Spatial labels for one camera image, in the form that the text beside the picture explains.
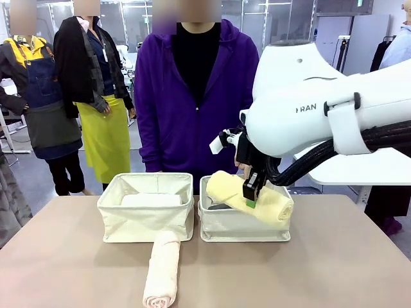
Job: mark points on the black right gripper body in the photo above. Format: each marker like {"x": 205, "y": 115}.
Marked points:
{"x": 248, "y": 150}

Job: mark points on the yellow towel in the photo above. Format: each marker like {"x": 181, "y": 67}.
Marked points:
{"x": 224, "y": 189}

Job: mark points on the white towel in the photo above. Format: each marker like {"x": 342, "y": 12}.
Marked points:
{"x": 151, "y": 200}

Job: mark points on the cream towel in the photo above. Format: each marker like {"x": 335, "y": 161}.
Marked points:
{"x": 162, "y": 272}

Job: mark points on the person's right forearm purple sleeve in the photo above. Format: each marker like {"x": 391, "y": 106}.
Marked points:
{"x": 151, "y": 150}

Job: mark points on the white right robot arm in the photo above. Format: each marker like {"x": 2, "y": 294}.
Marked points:
{"x": 289, "y": 96}

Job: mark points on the person's left hand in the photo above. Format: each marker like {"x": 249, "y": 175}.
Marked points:
{"x": 244, "y": 169}

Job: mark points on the cream fabric basket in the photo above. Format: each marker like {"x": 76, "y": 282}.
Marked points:
{"x": 144, "y": 221}
{"x": 244, "y": 229}

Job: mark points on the person in purple hoodie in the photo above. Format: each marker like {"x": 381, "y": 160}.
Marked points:
{"x": 167, "y": 112}

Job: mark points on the white side table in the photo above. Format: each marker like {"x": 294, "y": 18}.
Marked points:
{"x": 353, "y": 170}

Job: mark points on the mannequin with yellow-green apron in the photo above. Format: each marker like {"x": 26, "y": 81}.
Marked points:
{"x": 102, "y": 134}

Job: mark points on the white partition board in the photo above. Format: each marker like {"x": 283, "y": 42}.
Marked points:
{"x": 366, "y": 41}

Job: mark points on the hanging black garment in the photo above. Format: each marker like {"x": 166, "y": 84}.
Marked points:
{"x": 380, "y": 54}

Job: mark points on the mannequin in light blue shirt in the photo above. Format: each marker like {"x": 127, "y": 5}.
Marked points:
{"x": 396, "y": 48}

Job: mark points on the mannequin with denim apron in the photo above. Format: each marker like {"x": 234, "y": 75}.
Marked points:
{"x": 45, "y": 96}

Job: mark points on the grey draped cloth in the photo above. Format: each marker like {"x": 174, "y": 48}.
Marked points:
{"x": 13, "y": 199}

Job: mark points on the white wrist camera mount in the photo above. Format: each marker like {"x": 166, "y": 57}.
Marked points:
{"x": 221, "y": 141}

